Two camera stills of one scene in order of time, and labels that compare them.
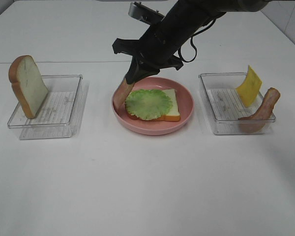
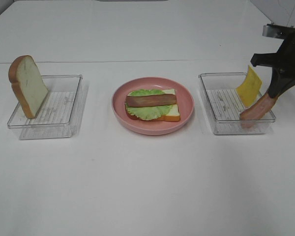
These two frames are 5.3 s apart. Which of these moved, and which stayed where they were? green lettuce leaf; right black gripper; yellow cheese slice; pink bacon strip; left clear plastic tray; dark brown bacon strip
Moved: pink bacon strip; right black gripper; dark brown bacon strip
Stayed: green lettuce leaf; left clear plastic tray; yellow cheese slice
